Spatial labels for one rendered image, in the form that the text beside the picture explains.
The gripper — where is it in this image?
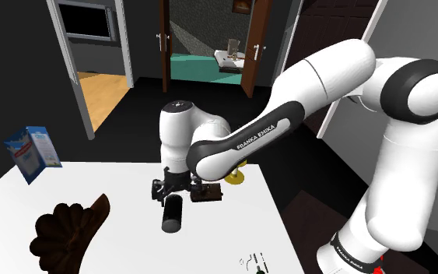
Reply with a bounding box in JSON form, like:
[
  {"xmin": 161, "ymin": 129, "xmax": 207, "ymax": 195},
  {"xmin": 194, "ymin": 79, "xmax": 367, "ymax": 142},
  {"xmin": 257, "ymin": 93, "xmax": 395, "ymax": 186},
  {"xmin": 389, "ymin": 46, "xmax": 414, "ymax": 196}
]
[{"xmin": 150, "ymin": 167, "xmax": 205, "ymax": 207}]

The black cylinder can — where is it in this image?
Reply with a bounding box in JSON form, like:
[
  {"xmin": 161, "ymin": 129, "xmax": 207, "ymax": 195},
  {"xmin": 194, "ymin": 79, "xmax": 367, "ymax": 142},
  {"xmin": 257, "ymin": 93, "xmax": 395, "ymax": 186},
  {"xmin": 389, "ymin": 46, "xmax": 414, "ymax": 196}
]
[{"xmin": 160, "ymin": 192, "xmax": 184, "ymax": 234}]

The small dark brown box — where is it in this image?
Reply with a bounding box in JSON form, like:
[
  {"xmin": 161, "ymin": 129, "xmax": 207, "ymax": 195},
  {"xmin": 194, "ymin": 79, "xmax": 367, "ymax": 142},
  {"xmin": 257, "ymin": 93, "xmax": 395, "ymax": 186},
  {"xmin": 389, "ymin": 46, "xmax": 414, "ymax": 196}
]
[{"xmin": 190, "ymin": 182, "xmax": 224, "ymax": 203}]

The yellow goblet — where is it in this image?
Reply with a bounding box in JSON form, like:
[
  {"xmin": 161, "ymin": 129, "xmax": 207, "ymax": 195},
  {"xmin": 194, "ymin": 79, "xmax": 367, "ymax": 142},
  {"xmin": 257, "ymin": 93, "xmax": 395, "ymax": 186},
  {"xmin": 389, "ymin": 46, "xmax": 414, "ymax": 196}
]
[{"xmin": 223, "ymin": 159, "xmax": 248, "ymax": 186}]

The dark brown carved shell ornament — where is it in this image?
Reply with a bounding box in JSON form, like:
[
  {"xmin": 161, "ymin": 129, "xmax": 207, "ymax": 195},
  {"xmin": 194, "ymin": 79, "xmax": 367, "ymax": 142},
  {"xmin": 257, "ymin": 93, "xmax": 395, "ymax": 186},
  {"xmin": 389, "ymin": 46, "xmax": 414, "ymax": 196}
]
[{"xmin": 29, "ymin": 192, "xmax": 111, "ymax": 274}]

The white side table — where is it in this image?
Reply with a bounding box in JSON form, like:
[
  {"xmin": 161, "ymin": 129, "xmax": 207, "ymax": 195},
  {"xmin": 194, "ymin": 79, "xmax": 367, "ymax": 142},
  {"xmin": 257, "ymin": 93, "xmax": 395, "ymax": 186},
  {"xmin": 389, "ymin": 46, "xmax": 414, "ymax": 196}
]
[{"xmin": 213, "ymin": 37, "xmax": 247, "ymax": 76}]

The blue and white milk carton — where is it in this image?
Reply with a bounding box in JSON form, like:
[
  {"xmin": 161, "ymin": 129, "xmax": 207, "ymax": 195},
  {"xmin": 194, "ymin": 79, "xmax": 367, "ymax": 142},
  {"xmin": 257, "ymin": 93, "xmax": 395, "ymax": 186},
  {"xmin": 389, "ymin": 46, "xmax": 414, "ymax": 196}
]
[{"xmin": 3, "ymin": 125, "xmax": 63, "ymax": 186}]

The grey framed dark window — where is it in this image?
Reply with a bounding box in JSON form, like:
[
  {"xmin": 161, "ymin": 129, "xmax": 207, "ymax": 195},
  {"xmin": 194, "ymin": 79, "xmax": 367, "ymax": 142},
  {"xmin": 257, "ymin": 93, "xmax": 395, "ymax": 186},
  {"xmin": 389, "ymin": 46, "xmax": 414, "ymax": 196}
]
[{"xmin": 53, "ymin": 0, "xmax": 118, "ymax": 42}]

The dark panelled door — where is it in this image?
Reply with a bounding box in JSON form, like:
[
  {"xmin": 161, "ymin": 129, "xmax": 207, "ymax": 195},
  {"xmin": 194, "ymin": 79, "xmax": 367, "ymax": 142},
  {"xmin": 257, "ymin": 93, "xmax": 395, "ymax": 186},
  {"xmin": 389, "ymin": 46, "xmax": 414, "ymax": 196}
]
[{"xmin": 283, "ymin": 0, "xmax": 380, "ymax": 135}]

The grey door frame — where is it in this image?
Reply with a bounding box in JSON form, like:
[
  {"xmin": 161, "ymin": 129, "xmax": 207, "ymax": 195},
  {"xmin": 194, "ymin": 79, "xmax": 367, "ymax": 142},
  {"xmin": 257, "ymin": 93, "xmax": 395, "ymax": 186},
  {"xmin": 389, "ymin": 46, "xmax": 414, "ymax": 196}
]
[{"xmin": 45, "ymin": 0, "xmax": 135, "ymax": 141}]

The brown door with white handle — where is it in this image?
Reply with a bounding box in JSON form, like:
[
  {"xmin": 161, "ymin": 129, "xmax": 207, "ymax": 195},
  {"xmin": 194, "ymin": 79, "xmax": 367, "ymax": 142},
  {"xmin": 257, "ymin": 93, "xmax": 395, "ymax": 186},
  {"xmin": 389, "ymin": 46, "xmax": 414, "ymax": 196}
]
[
  {"xmin": 240, "ymin": 0, "xmax": 274, "ymax": 99},
  {"xmin": 156, "ymin": 0, "xmax": 173, "ymax": 94}
]

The brown wall picture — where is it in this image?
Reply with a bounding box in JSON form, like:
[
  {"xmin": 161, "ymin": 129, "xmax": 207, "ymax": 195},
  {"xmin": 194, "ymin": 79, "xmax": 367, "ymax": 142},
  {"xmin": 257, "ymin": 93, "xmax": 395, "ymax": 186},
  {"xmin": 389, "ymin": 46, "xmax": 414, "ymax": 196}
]
[{"xmin": 232, "ymin": 0, "xmax": 253, "ymax": 16}]

